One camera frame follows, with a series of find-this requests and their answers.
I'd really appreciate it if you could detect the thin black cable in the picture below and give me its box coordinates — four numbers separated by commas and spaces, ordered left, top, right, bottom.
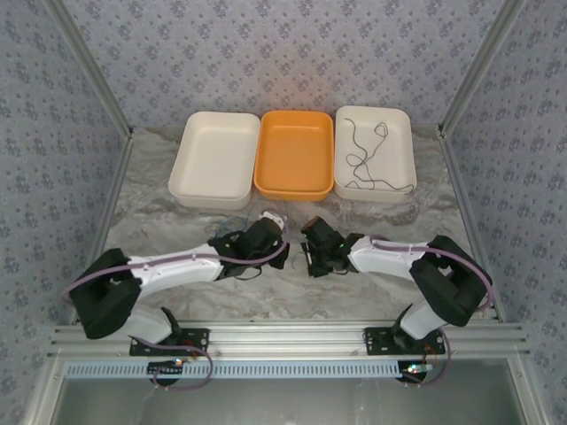
344, 117, 416, 195

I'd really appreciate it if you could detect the orange plastic bin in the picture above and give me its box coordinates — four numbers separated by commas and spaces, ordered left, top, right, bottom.
252, 110, 335, 203

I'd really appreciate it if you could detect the white plastic bin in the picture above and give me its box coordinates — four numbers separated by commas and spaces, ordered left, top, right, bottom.
167, 111, 261, 211
332, 104, 418, 204

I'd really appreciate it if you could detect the steel lower shelf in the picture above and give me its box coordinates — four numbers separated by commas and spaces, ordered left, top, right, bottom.
26, 357, 548, 425

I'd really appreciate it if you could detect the black controller board with LEDs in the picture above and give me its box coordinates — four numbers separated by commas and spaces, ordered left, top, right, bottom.
147, 360, 186, 376
400, 360, 434, 383

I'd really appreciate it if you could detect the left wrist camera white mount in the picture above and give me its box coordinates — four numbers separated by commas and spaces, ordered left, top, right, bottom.
258, 211, 287, 228

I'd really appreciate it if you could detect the left gripper thin black wire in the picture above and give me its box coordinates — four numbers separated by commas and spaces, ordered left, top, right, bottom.
232, 263, 263, 281

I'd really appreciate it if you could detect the aluminium mounting rail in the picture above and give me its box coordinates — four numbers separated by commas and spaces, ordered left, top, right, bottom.
48, 321, 531, 359

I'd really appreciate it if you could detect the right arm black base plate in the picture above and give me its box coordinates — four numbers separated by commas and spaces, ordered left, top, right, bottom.
363, 326, 447, 356

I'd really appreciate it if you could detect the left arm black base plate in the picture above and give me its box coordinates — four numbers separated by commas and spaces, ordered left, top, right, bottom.
128, 328, 210, 358

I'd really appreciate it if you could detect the slotted grey cable duct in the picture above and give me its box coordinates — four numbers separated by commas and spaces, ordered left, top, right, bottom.
65, 359, 438, 381

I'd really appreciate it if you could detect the aluminium table side rail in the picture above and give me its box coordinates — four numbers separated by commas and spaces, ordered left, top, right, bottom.
95, 130, 135, 253
437, 127, 507, 323

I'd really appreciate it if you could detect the aluminium frame post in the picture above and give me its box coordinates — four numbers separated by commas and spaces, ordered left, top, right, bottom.
438, 0, 529, 134
46, 0, 135, 139

